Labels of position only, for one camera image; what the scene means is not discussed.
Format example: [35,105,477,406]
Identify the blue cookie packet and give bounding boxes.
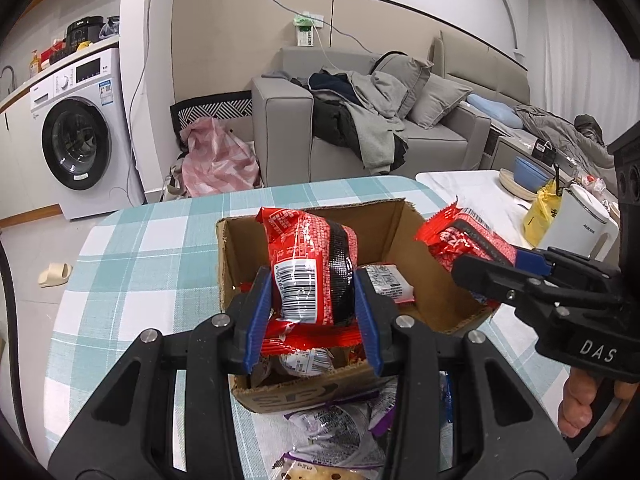
[439,371,453,423]

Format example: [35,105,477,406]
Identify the small cracker packet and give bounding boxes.
[272,452,396,480]

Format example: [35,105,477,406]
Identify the grey sofa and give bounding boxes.
[251,30,531,188]

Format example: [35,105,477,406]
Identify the green white wall device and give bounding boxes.
[292,12,326,47]

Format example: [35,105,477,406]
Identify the yellow plastic bag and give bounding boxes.
[522,180,566,248]

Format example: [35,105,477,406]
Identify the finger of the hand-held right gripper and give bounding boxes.
[514,246,621,286]
[452,254,551,311]

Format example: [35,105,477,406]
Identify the white curtain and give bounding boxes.
[542,0,631,126]

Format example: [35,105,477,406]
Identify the white base cabinets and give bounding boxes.
[0,105,63,221]

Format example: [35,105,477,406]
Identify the person's right hand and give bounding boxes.
[557,372,640,439]

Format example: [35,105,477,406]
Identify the red container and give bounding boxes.
[40,40,68,66]

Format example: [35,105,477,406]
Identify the grey jacket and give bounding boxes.
[320,66,408,171]

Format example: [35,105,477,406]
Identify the green plaid tablecloth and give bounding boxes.
[47,176,576,480]

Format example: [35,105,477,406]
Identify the dark clothes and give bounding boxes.
[307,72,361,148]

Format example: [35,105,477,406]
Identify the red black snack packet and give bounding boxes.
[255,206,360,351]
[414,200,516,306]

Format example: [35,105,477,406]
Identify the blue cable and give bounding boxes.
[127,0,381,201]

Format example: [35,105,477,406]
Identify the purple snack packet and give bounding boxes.
[284,392,401,461]

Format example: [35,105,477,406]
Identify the small grey cushion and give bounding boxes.
[409,76,473,128]

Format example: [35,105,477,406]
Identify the red white noodle snack packet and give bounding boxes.
[272,347,336,378]

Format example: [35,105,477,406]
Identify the white electric kettle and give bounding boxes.
[537,183,621,261]

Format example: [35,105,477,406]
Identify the large grey cushion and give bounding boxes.
[372,54,435,120]

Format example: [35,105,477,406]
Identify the brown cardboard box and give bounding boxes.
[215,199,501,413]

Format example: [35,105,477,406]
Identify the black cable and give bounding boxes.
[0,230,31,441]

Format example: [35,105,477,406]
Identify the beige slipper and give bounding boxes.
[39,262,73,288]

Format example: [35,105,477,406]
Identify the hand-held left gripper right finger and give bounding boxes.
[352,266,578,480]

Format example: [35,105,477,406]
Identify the black rice cooker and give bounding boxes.
[65,16,105,51]

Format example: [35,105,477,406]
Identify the pink plaid bag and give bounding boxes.
[179,116,262,198]

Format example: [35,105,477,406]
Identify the white washing machine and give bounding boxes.
[29,47,146,221]

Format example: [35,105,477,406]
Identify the black white patterned basket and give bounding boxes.
[170,91,253,133]

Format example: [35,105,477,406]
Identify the red cone snack bag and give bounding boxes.
[346,342,373,367]

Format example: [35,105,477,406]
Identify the light blue pillow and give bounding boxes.
[467,94,523,128]

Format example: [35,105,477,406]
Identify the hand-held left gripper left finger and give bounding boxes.
[47,266,275,480]

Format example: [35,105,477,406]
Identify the blue bowl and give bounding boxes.
[515,156,553,193]

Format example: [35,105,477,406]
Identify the grey blanket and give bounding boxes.
[515,104,616,171]

